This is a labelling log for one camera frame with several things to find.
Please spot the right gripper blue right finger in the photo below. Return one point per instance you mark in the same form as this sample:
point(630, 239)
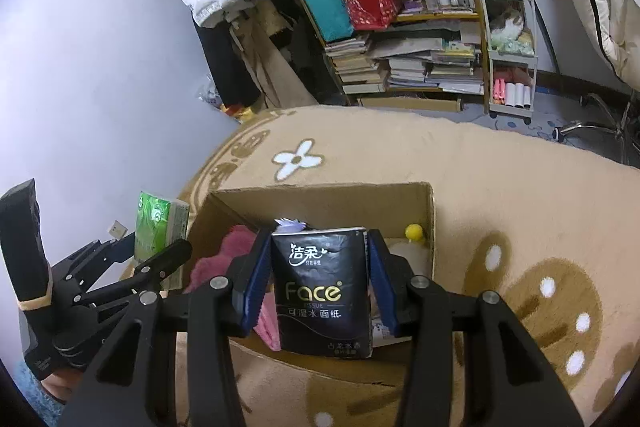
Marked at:
point(390, 276)

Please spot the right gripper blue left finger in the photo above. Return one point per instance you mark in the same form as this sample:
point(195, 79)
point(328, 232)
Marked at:
point(250, 276)

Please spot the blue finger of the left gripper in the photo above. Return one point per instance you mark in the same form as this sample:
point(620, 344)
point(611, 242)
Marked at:
point(150, 275)
point(104, 254)

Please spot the white fluffy chick plush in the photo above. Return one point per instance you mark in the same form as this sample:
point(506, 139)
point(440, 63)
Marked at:
point(415, 249)

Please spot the pink bear plush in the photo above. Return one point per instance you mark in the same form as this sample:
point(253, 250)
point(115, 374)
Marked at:
point(237, 243)

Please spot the green tissue pack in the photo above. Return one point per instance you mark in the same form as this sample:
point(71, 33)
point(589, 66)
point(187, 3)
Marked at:
point(160, 222)

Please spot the black Face tissue pack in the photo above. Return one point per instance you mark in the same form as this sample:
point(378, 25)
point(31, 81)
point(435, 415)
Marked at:
point(321, 288)

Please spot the pink roll package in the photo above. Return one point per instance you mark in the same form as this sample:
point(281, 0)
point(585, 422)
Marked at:
point(267, 327)

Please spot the purple haired doll plush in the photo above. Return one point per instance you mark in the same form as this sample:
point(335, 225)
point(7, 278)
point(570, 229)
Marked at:
point(289, 226)

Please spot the person's left hand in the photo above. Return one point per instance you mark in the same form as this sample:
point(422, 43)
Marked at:
point(61, 383)

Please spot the open cardboard box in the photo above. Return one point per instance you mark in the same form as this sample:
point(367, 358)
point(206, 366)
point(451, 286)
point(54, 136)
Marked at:
point(386, 207)

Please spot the light blue fleece sleeve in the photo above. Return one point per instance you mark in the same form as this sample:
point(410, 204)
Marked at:
point(45, 406)

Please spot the stack of books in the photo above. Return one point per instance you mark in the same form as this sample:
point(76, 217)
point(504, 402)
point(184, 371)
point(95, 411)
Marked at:
point(439, 56)

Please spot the beige trench coat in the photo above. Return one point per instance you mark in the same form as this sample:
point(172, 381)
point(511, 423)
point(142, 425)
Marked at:
point(252, 31)

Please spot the white rolling cart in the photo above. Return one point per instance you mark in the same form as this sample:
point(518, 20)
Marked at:
point(511, 57)

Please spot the teal bag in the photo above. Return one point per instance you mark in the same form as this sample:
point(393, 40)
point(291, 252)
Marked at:
point(331, 18)

